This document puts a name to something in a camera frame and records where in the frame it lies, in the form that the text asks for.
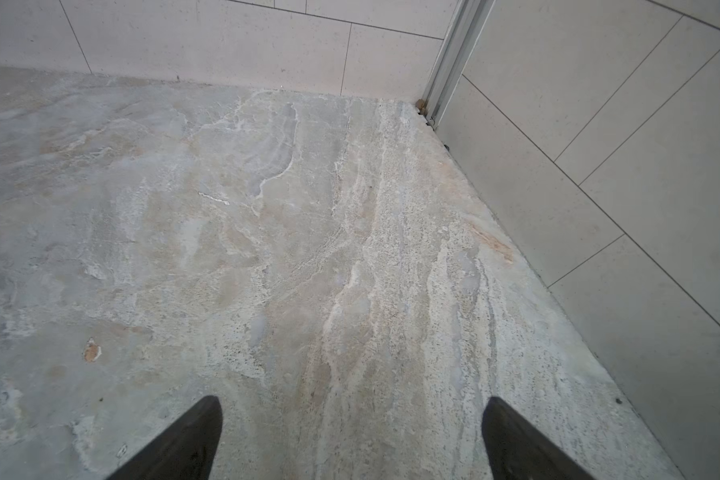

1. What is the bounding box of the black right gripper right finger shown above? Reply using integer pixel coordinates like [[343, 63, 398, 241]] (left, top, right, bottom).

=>
[[481, 396, 594, 480]]

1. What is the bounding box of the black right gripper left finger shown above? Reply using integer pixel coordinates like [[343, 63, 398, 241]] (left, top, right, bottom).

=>
[[109, 395, 223, 480]]

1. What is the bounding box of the aluminium corner post right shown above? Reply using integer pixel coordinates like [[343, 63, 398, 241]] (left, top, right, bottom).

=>
[[419, 0, 495, 130]]

